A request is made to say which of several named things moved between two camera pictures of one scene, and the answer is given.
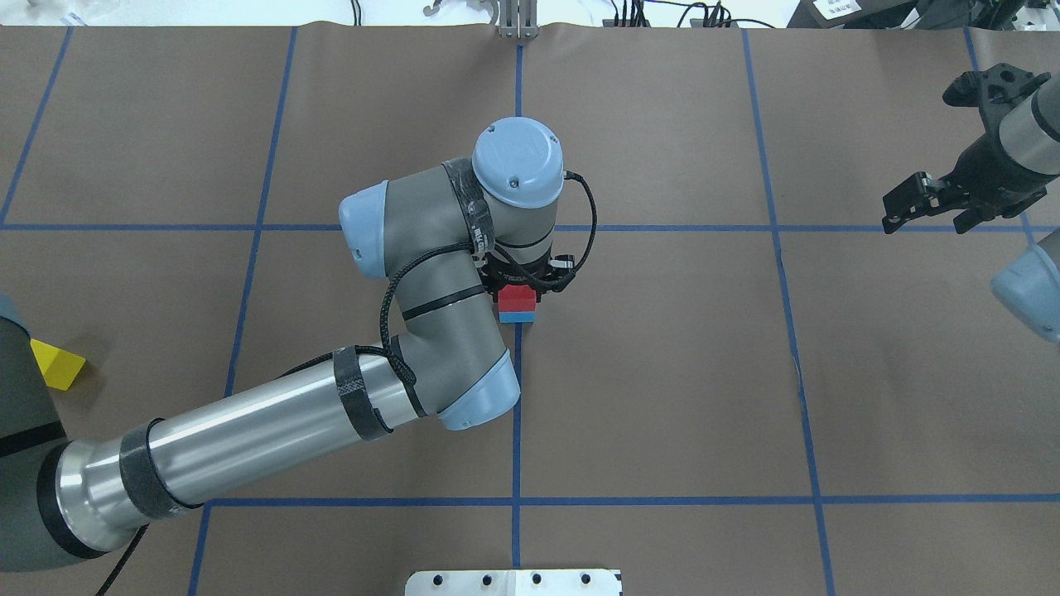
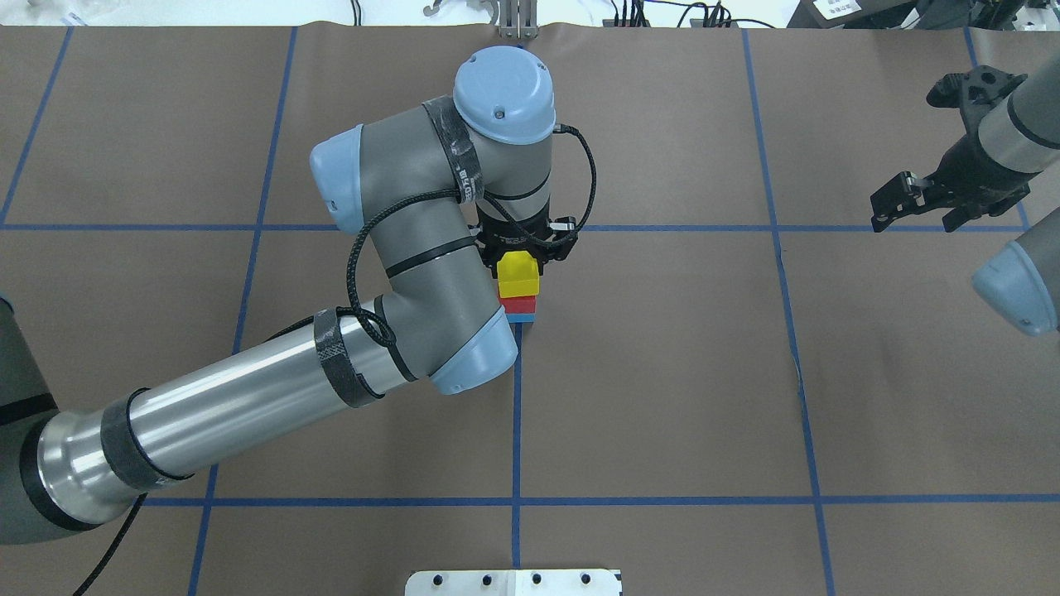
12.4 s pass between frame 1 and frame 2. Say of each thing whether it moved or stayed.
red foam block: stayed
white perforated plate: stayed
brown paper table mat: stayed
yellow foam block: moved
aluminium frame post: stayed
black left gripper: moved
